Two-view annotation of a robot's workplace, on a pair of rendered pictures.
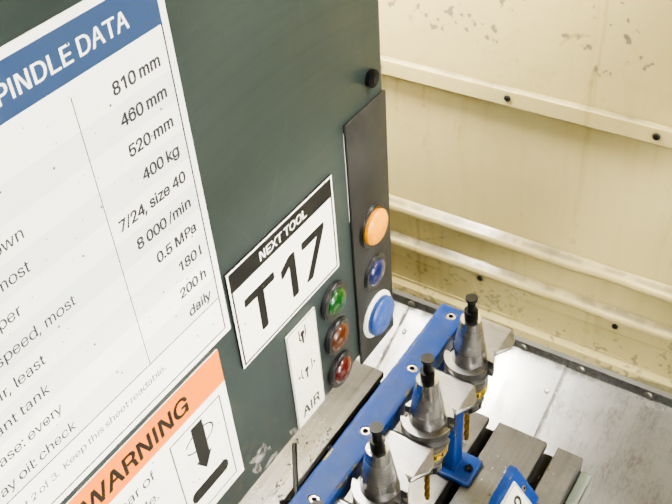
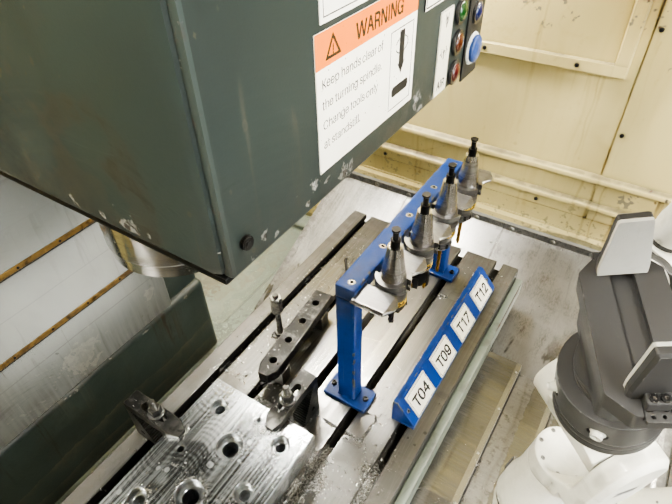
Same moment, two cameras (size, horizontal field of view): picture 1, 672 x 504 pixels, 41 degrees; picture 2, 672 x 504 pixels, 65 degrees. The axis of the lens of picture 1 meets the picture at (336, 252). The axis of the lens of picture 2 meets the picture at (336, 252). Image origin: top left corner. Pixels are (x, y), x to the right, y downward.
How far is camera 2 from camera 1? 31 cm
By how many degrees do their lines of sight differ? 2
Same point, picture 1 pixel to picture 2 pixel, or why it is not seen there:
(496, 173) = (471, 101)
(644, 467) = (550, 282)
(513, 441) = (476, 260)
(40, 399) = not seen: outside the picture
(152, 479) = (382, 49)
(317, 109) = not seen: outside the picture
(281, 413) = (429, 75)
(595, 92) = (540, 39)
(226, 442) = (409, 64)
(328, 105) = not seen: outside the picture
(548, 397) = (492, 244)
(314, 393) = (442, 77)
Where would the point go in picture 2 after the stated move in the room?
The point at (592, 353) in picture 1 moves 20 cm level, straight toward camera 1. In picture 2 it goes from (519, 218) to (514, 262)
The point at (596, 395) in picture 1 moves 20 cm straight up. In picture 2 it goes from (521, 243) to (536, 186)
